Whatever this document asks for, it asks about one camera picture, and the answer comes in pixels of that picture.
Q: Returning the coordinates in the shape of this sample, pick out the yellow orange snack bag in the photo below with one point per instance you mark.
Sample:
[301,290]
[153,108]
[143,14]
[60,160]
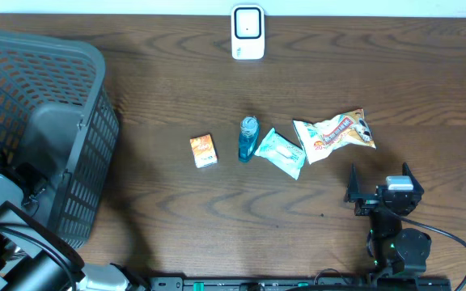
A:
[320,139]

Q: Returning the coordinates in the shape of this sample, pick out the dark grey plastic basket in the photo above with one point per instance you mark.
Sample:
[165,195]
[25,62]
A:
[57,120]

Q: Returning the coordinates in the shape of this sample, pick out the orange small box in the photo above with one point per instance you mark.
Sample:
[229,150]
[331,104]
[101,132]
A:
[203,151]

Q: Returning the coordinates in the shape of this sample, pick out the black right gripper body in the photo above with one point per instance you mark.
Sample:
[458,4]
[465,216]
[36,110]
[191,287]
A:
[366,204]

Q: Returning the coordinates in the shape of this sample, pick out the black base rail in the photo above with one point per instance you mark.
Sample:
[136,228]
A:
[173,283]

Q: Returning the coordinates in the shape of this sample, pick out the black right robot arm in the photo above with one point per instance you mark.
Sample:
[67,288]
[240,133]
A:
[397,251]

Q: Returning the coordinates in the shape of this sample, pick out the teal mouthwash bottle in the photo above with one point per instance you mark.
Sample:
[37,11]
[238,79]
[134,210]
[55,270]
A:
[249,130]

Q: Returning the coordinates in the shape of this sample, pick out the white barcode scanner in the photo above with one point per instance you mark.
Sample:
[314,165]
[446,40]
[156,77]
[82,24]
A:
[247,32]

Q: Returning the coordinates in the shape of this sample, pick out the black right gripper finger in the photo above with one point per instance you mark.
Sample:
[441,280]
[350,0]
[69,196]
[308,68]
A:
[352,191]
[417,188]

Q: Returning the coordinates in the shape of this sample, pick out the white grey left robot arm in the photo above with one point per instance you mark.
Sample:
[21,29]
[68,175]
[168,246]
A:
[34,258]

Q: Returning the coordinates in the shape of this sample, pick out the mint green wet wipes pack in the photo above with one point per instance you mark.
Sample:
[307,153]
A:
[282,153]

